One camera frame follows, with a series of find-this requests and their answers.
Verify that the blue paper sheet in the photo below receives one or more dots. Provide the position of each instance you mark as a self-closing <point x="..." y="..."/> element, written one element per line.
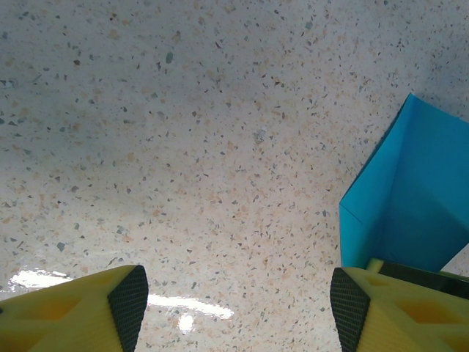
<point x="421" y="183"/>

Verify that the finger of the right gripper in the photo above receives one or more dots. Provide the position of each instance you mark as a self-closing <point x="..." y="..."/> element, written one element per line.
<point x="421" y="278"/>

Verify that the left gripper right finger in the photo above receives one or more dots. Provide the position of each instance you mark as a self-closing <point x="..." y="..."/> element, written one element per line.
<point x="403" y="322"/>

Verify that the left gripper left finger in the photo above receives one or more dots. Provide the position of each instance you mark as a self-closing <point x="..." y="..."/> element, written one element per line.
<point x="55" y="322"/>

